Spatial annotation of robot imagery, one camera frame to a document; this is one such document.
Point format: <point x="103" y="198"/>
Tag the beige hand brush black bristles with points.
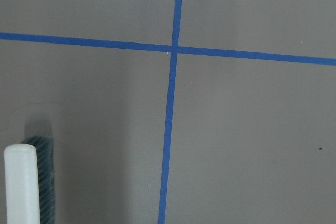
<point x="29" y="181"/>

